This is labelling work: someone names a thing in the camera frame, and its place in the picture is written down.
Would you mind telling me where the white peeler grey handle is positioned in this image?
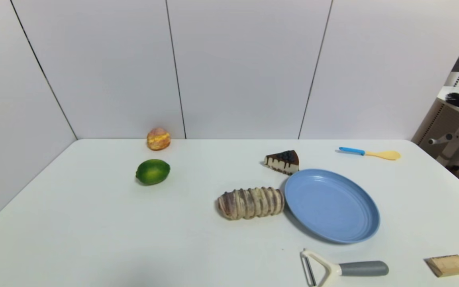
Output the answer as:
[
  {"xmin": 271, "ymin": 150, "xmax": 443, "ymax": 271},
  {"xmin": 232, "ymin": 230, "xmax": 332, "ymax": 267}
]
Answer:
[{"xmin": 301, "ymin": 249, "xmax": 390, "ymax": 287}]

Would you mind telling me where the blue-handled yellow spatula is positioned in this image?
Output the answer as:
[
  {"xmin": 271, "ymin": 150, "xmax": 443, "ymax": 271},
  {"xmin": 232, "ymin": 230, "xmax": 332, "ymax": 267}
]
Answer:
[{"xmin": 339, "ymin": 147, "xmax": 402, "ymax": 161}]

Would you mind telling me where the wooden block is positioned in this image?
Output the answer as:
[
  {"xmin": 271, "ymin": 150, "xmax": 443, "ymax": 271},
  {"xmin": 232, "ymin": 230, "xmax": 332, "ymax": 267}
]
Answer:
[{"xmin": 425, "ymin": 254, "xmax": 459, "ymax": 278}]

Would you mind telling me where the blue plate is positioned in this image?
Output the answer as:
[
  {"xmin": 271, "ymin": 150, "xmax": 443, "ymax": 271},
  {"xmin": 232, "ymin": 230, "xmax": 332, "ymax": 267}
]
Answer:
[{"xmin": 284, "ymin": 169, "xmax": 381, "ymax": 244}]

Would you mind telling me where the cream puff pastry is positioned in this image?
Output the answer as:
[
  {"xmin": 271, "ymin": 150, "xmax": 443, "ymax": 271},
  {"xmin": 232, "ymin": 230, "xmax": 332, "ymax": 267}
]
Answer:
[{"xmin": 147, "ymin": 128, "xmax": 171, "ymax": 151}]

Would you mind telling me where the striped brown bread loaf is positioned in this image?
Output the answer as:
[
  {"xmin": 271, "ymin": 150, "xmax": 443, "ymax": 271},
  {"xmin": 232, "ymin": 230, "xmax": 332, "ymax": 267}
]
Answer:
[{"xmin": 217, "ymin": 187, "xmax": 285, "ymax": 220}]

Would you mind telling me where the green lime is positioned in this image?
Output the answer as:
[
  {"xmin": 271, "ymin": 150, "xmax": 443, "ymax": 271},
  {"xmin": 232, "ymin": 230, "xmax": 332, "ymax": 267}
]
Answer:
[{"xmin": 135, "ymin": 159, "xmax": 171, "ymax": 185}]

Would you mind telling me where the chocolate cheesecake slice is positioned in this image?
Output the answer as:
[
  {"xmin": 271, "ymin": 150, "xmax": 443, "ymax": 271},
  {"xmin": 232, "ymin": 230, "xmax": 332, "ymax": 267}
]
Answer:
[{"xmin": 264, "ymin": 150, "xmax": 300, "ymax": 176}]

